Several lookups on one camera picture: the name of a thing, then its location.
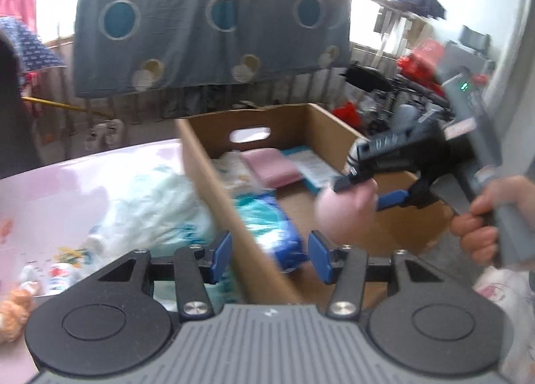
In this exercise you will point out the orange plush toy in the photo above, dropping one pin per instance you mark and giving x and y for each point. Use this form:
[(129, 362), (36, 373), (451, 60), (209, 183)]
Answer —
[(14, 313)]

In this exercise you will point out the white pink printed cloth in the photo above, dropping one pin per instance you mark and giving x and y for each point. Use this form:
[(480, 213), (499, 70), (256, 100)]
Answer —
[(505, 304)]

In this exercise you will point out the wheelchair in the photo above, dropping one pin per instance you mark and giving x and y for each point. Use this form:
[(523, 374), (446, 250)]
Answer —
[(403, 112)]

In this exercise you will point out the blue tissue packet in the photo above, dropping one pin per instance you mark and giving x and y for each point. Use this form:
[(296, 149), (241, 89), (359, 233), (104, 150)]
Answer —
[(269, 225)]

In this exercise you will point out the white cotton swab packet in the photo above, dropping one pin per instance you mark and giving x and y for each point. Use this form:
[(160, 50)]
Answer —
[(234, 168)]

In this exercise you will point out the blue white packet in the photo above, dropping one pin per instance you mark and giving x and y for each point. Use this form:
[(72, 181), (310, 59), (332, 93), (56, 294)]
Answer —
[(311, 166)]

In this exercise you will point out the colourful small toy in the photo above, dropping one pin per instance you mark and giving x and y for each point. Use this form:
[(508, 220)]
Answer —
[(70, 255)]

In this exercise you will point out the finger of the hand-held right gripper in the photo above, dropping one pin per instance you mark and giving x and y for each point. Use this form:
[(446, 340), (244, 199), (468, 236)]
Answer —
[(353, 180), (401, 199)]

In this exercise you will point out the pale plastic bag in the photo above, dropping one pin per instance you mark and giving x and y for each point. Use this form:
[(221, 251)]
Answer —
[(159, 204)]

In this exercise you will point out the pink soft ball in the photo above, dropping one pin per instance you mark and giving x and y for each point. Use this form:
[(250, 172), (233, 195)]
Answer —
[(342, 216)]

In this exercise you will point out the pink towel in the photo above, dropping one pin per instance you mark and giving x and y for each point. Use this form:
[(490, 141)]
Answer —
[(269, 166)]

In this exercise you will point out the brown cardboard box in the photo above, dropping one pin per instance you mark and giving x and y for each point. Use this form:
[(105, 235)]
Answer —
[(292, 124)]

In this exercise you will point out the person's right hand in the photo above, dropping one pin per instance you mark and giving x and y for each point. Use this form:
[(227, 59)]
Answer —
[(478, 237)]

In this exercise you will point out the blue polka dot cloth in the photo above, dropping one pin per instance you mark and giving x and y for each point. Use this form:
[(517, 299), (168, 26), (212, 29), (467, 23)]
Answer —
[(31, 49)]

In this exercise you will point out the large red cloth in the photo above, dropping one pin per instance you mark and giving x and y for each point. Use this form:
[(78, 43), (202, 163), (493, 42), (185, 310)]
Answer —
[(422, 62)]

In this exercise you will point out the yellow pole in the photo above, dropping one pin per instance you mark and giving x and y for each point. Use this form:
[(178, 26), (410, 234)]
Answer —
[(62, 106)]

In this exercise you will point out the dark cloth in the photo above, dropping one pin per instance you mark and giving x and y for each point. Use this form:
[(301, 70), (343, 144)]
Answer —
[(14, 124)]

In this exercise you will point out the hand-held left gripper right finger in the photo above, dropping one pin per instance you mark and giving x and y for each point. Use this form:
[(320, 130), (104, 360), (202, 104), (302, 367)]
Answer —
[(319, 256)]

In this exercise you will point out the small red cloth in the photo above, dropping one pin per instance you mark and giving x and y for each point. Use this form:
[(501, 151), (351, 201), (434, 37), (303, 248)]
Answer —
[(346, 114)]

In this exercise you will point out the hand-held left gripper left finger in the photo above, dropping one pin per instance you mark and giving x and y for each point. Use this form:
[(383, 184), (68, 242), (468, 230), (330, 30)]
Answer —
[(221, 254)]

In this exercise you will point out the blue circle-patterned blanket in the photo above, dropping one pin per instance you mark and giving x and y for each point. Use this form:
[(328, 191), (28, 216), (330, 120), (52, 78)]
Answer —
[(175, 45)]

